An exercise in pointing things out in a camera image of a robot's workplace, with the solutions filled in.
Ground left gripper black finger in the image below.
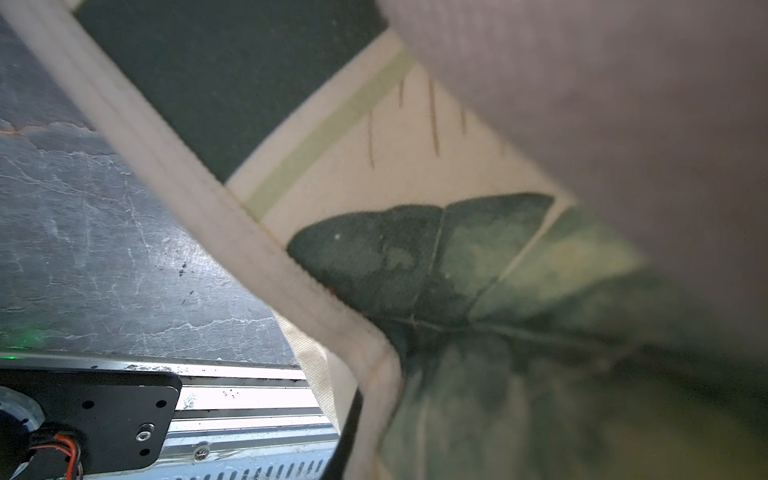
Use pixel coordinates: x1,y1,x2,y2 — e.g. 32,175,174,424
321,389,363,480

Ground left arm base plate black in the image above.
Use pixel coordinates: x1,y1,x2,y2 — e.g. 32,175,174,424
1,368,182,479

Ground cream canvas tote bag leaves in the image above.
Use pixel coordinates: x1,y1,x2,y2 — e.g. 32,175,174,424
1,1,767,479

